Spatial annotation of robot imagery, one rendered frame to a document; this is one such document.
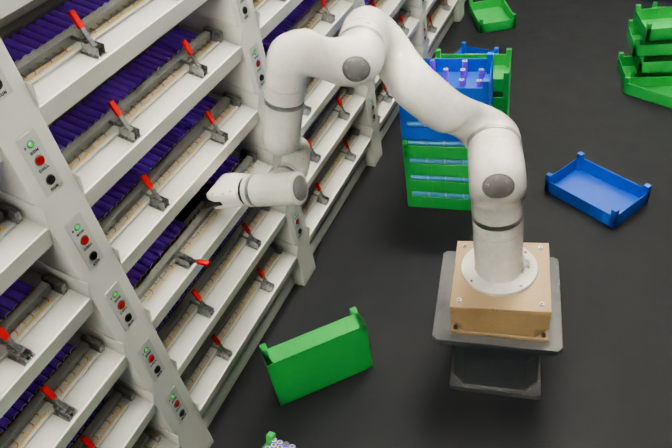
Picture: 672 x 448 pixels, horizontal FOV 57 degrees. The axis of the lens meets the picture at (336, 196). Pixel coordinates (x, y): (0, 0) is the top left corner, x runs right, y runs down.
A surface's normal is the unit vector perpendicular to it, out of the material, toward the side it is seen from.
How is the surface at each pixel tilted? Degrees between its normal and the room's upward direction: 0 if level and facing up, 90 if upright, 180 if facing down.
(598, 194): 0
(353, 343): 90
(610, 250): 0
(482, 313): 90
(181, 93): 17
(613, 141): 0
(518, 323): 90
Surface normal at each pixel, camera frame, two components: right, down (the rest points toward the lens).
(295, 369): 0.36, 0.56
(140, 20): 0.12, -0.69
